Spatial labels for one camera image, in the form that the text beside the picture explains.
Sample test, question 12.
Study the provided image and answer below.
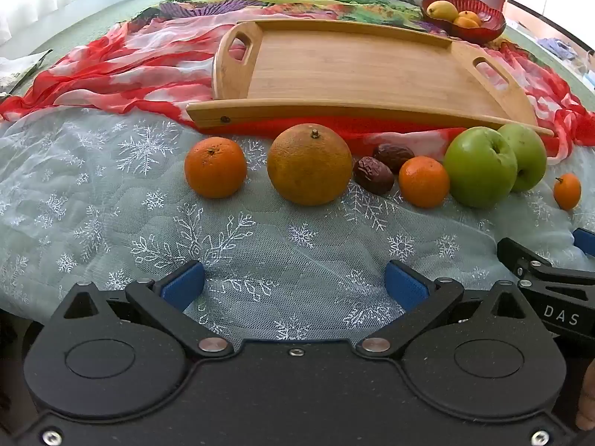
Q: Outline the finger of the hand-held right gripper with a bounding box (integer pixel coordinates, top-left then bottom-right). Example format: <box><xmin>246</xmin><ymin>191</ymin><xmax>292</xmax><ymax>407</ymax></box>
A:
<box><xmin>573</xmin><ymin>227</ymin><xmax>595</xmax><ymax>258</ymax></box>
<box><xmin>496</xmin><ymin>237</ymin><xmax>595</xmax><ymax>288</ymax></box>

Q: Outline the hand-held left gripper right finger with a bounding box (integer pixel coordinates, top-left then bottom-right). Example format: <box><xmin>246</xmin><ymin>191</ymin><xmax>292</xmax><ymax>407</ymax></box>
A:
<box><xmin>356</xmin><ymin>260</ymin><xmax>542</xmax><ymax>359</ymax></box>

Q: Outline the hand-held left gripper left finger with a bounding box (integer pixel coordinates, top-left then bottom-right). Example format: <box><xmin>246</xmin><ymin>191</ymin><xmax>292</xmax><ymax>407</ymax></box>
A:
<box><xmin>50</xmin><ymin>260</ymin><xmax>233</xmax><ymax>359</ymax></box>

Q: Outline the small mandarin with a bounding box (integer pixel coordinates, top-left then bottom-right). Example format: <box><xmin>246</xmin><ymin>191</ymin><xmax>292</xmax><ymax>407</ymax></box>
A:
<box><xmin>553</xmin><ymin>173</ymin><xmax>582</xmax><ymax>211</ymax></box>

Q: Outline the green apple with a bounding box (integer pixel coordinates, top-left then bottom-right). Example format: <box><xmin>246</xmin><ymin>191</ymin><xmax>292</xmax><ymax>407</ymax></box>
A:
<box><xmin>497</xmin><ymin>123</ymin><xmax>548</xmax><ymax>193</ymax></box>
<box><xmin>443</xmin><ymin>126</ymin><xmax>518</xmax><ymax>208</ymax></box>

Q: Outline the dried red date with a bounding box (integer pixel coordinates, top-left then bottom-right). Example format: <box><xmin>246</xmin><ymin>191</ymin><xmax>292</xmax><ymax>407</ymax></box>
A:
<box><xmin>373</xmin><ymin>143</ymin><xmax>415</xmax><ymax>174</ymax></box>
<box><xmin>353</xmin><ymin>156</ymin><xmax>396</xmax><ymax>195</ymax></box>

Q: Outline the large orange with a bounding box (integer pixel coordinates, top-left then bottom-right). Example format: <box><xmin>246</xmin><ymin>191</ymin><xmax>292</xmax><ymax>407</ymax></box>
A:
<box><xmin>267</xmin><ymin>123</ymin><xmax>353</xmax><ymax>206</ymax></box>

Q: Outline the wooden tray with handles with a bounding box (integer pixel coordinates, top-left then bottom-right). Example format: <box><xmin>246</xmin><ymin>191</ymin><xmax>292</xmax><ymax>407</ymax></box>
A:
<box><xmin>186</xmin><ymin>19</ymin><xmax>555</xmax><ymax>138</ymax></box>

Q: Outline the person's right hand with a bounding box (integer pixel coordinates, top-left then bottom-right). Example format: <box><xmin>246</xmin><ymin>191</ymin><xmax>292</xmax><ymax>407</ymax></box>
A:
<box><xmin>575</xmin><ymin>361</ymin><xmax>595</xmax><ymax>431</ymax></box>

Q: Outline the snowflake tulle cloth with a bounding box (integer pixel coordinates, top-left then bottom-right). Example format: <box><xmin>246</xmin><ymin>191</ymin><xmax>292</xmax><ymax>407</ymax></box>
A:
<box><xmin>0</xmin><ymin>107</ymin><xmax>595</xmax><ymax>335</ymax></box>

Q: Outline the blue cloth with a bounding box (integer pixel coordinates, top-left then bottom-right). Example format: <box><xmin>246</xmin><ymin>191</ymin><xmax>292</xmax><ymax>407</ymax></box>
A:
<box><xmin>539</xmin><ymin>35</ymin><xmax>582</xmax><ymax>61</ymax></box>

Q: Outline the red glass bowl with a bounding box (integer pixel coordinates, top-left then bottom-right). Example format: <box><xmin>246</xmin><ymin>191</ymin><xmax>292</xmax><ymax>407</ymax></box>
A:
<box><xmin>421</xmin><ymin>0</ymin><xmax>506</xmax><ymax>43</ymax></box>

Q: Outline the red and white scarf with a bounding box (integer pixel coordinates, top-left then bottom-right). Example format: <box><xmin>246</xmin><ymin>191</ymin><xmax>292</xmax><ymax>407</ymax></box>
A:
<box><xmin>0</xmin><ymin>9</ymin><xmax>595</xmax><ymax>159</ymax></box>

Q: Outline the yellow pear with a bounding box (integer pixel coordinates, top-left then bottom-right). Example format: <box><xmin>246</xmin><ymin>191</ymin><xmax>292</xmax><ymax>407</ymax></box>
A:
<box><xmin>427</xmin><ymin>1</ymin><xmax>460</xmax><ymax>20</ymax></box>

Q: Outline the pile of clothes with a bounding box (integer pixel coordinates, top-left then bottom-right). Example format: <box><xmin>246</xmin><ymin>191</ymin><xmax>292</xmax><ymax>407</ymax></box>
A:
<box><xmin>0</xmin><ymin>49</ymin><xmax>54</xmax><ymax>98</ymax></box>

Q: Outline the multicoloured printed scarf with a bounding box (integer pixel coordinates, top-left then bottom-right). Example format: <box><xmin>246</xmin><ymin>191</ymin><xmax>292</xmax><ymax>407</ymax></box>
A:
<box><xmin>160</xmin><ymin>0</ymin><xmax>447</xmax><ymax>26</ymax></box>

